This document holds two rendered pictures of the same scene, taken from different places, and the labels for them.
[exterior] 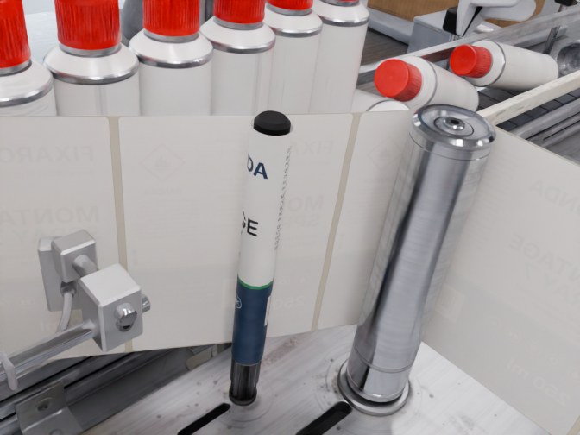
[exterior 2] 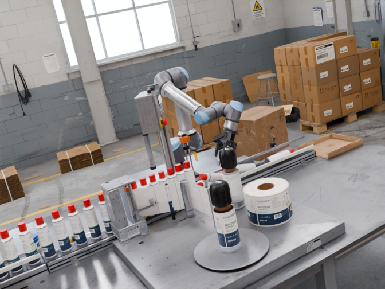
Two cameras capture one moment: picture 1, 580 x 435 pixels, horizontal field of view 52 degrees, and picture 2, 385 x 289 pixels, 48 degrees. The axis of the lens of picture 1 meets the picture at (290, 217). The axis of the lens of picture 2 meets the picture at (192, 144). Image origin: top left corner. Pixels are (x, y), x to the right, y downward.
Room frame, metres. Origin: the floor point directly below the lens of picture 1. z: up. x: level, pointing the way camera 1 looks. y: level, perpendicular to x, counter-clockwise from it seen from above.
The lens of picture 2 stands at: (-1.55, -0.84, 1.81)
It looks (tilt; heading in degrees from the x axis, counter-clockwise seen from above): 16 degrees down; 21
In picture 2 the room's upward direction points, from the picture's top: 12 degrees counter-clockwise
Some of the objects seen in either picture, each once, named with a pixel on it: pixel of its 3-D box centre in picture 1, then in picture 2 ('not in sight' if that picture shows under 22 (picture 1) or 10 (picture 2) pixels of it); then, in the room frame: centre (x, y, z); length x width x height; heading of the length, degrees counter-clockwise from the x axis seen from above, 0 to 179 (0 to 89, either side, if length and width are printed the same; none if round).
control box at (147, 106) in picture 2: not in sight; (150, 110); (0.46, 0.11, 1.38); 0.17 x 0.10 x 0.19; 12
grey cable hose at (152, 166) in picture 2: not in sight; (149, 150); (0.43, 0.16, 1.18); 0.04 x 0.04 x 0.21
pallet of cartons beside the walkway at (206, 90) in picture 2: not in sight; (192, 114); (4.22, 1.27, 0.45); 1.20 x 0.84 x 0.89; 42
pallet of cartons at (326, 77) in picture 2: not in sight; (327, 79); (4.79, -0.61, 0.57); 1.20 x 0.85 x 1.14; 133
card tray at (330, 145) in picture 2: not in sight; (329, 145); (1.20, -0.71, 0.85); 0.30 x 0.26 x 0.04; 137
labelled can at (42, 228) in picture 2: not in sight; (44, 237); (-0.10, 0.52, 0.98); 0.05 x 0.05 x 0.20
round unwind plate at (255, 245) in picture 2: not in sight; (231, 248); (-0.06, -0.34, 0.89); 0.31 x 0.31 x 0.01
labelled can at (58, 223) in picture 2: not in sight; (61, 230); (-0.04, 0.47, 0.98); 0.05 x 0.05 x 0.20
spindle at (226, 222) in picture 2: not in sight; (224, 215); (-0.06, -0.34, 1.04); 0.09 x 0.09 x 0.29
